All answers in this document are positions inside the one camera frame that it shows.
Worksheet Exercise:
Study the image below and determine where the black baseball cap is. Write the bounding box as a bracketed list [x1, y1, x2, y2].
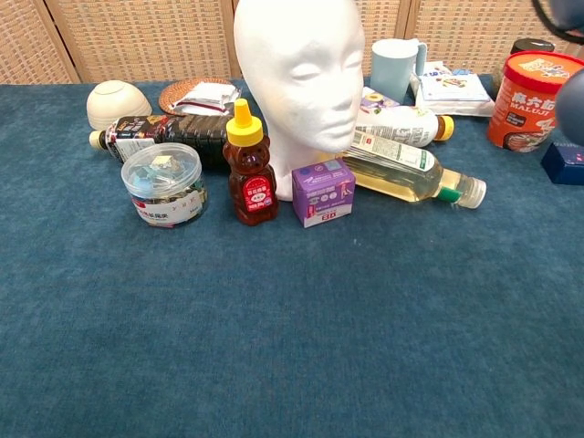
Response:
[531, 0, 584, 43]

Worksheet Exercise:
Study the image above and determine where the purple square box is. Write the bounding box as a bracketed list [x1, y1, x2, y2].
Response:
[291, 157, 357, 229]

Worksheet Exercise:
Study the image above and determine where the honey bear bottle yellow cap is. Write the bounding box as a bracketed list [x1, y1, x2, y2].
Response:
[222, 98, 280, 226]

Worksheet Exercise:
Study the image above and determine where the blue table cloth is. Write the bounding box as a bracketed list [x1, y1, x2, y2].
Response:
[0, 75, 584, 438]

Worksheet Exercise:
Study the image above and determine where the clear bottle pale liquid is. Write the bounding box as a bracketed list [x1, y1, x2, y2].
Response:
[339, 130, 487, 210]

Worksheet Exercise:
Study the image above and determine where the clear plastic jar of clips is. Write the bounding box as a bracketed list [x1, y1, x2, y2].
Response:
[120, 142, 209, 229]

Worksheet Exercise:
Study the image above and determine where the dark drink bottle cream cap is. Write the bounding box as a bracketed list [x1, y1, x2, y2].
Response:
[89, 113, 236, 171]

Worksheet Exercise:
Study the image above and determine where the white bottle yellow cap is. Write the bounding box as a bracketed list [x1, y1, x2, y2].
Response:
[353, 105, 455, 148]

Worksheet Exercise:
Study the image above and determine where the white purple small carton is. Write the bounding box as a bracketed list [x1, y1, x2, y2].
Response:
[359, 86, 414, 115]

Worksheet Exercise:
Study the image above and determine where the silver white sachet packet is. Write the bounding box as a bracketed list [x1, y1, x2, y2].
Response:
[171, 83, 242, 116]

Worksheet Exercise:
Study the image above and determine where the white foam mannequin head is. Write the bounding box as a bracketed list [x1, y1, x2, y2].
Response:
[233, 0, 366, 203]

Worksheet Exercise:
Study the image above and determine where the round woven rattan coaster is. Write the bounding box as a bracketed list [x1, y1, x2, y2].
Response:
[158, 78, 242, 117]

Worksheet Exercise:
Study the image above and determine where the light blue cup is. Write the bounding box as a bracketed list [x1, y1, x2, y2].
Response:
[370, 38, 429, 105]

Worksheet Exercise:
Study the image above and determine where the white printed snack bag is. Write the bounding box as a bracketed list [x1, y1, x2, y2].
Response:
[409, 60, 496, 117]

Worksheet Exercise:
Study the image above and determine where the white ceramic bowl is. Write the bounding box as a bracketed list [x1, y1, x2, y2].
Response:
[86, 79, 153, 130]

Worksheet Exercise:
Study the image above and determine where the woven bamboo folding screen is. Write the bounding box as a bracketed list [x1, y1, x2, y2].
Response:
[0, 0, 584, 86]

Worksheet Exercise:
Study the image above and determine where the orange red canister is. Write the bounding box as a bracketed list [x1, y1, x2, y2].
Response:
[485, 49, 584, 153]

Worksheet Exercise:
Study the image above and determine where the dark blue long box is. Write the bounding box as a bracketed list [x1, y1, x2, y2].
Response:
[540, 141, 584, 186]

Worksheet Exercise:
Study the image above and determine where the glass jar black lid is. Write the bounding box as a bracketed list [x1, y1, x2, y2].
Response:
[509, 37, 557, 57]

